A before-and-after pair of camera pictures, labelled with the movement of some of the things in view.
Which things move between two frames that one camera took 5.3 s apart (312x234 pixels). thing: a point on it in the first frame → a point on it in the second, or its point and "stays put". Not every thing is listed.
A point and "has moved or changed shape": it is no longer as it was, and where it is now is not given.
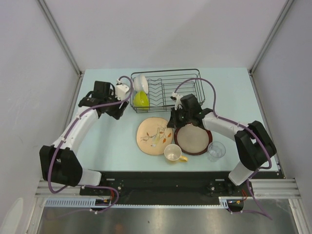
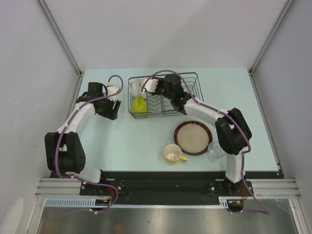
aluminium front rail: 263,188 stays put
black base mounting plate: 224,184 stays put
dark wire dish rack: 151,91 has moved or changed shape
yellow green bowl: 141,101 has moved or changed shape
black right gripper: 172,123 → 161,81
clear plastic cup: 216,150 stays put
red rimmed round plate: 192,140 stays put
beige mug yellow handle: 173,152 stays put
